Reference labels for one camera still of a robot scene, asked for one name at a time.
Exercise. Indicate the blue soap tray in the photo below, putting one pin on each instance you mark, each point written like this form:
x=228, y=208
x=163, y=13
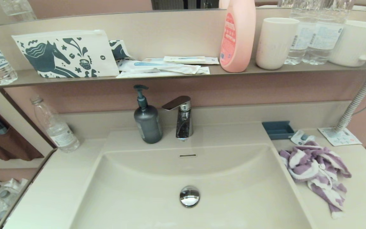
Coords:
x=278, y=130

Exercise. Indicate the white blue edged sachet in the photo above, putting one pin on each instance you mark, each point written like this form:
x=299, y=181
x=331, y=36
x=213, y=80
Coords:
x=213, y=60

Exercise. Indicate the beige sink basin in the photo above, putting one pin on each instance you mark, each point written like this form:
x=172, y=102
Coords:
x=138, y=197

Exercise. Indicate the pink lotion bottle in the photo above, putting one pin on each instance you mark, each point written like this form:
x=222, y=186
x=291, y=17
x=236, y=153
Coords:
x=240, y=41

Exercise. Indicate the white tumbler cup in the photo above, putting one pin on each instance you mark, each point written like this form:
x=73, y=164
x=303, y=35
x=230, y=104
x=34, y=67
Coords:
x=275, y=44

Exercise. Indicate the grey soap pump bottle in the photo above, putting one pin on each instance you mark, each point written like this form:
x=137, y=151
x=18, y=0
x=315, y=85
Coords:
x=148, y=124

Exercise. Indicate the white printed paper card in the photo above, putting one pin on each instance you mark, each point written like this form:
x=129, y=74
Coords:
x=345, y=138

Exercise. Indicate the white ceramic mug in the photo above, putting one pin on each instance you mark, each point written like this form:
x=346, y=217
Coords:
x=354, y=44

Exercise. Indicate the small blue print pouch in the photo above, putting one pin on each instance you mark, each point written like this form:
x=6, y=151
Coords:
x=119, y=49

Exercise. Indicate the chrome drain stopper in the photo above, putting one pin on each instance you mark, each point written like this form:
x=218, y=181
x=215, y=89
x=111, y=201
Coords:
x=189, y=196

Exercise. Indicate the small cream sachet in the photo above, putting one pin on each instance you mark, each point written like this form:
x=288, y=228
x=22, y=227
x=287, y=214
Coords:
x=183, y=59

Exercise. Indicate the slim clear plastic bottle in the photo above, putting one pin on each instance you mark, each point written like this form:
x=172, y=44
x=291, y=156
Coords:
x=59, y=130

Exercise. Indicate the clear water bottle white label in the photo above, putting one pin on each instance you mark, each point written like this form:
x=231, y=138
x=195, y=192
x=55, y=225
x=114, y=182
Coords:
x=324, y=38
x=300, y=41

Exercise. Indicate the grey wall shelf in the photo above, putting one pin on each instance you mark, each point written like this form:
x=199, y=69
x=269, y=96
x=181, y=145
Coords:
x=214, y=71

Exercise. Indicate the purple white striped towel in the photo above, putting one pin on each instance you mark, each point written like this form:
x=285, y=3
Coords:
x=307, y=165

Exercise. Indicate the flat white sachet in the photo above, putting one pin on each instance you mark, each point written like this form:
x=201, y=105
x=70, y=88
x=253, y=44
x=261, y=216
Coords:
x=170, y=73

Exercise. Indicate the white horse print pouch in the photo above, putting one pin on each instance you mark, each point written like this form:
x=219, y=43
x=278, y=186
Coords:
x=59, y=54

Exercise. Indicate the chrome sink faucet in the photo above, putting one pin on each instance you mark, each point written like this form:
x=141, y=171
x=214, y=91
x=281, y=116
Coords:
x=184, y=124

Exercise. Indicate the wall mirror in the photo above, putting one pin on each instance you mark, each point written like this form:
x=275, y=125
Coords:
x=75, y=6

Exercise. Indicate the long white toothbrush packet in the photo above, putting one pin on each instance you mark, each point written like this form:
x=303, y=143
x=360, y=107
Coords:
x=157, y=66

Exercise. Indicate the small white blue sachet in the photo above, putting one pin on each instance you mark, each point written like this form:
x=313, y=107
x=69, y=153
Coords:
x=302, y=137

